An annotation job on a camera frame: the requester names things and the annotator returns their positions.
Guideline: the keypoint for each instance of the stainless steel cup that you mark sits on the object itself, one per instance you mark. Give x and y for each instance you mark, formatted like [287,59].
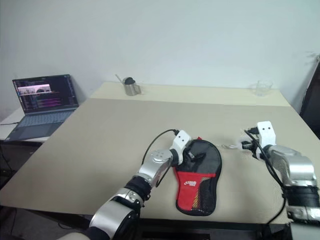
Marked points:
[132,88]

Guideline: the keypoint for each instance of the red and black paddle case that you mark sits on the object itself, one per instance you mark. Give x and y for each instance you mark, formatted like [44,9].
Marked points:
[190,186]

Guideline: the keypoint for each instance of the grey open laptop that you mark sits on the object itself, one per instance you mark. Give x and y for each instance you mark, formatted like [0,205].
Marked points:
[42,100]

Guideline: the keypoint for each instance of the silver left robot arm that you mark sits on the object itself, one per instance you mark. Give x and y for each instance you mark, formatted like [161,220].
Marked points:
[152,165]

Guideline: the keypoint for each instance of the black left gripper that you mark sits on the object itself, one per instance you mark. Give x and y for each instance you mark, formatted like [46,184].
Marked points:
[184,156]

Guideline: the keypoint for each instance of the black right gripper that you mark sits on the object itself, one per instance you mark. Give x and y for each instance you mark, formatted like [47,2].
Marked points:
[250,145]

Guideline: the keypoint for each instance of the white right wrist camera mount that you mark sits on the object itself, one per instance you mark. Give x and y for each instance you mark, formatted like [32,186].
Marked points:
[266,135]

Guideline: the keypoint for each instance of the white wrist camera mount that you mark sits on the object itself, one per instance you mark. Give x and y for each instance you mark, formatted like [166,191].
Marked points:
[180,141]
[266,135]

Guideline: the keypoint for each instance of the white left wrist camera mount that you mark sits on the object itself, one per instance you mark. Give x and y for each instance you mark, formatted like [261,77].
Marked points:
[180,141]

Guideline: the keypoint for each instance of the black board with stand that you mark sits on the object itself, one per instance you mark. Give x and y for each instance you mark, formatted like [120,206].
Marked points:
[311,105]

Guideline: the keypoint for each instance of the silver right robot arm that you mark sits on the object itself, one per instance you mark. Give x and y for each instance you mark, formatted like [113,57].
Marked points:
[292,167]

